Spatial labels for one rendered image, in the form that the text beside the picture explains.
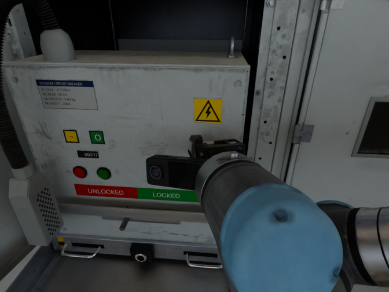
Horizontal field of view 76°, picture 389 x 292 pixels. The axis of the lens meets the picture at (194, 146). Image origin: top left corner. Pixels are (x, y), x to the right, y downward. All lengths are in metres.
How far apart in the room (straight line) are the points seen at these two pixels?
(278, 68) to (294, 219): 0.48
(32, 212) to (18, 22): 0.45
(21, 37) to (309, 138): 0.76
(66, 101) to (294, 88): 0.52
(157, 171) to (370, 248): 0.28
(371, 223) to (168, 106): 0.38
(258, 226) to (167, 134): 0.38
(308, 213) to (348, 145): 0.55
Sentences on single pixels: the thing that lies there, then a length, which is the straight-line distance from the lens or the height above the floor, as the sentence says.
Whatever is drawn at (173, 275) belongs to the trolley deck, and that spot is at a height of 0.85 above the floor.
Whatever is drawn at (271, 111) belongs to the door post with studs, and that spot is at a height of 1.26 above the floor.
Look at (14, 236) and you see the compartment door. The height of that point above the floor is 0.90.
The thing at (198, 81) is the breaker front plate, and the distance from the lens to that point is 0.49.
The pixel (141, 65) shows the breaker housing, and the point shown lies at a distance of 0.50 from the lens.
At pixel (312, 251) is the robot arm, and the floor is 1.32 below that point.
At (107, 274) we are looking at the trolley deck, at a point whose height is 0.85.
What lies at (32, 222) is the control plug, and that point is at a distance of 0.66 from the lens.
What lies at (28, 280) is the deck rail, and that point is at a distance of 0.84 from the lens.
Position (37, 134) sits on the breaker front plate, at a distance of 0.67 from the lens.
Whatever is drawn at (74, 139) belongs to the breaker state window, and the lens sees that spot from 0.62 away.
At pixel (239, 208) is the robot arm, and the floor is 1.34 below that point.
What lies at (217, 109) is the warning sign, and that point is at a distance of 0.50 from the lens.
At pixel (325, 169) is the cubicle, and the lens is 0.76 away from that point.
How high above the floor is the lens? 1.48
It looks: 28 degrees down
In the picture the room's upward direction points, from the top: straight up
